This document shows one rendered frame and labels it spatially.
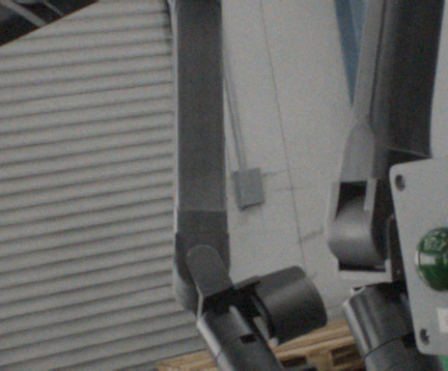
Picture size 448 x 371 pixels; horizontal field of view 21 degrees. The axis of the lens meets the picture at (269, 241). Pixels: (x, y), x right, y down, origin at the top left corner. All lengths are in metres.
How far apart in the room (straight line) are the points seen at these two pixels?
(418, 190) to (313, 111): 8.76
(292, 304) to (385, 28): 0.38
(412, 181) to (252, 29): 8.62
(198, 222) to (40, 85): 7.14
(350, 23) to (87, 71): 2.19
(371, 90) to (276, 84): 8.22
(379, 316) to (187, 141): 0.44
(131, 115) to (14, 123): 0.84
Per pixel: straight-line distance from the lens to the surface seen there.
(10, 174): 8.27
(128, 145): 8.55
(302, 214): 9.20
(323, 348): 6.33
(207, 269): 1.25
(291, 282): 1.28
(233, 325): 1.24
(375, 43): 0.99
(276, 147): 9.13
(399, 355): 0.95
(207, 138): 1.34
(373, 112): 0.97
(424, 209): 0.56
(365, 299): 0.97
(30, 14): 0.89
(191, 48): 1.40
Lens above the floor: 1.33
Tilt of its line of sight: 3 degrees down
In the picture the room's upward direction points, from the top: 10 degrees counter-clockwise
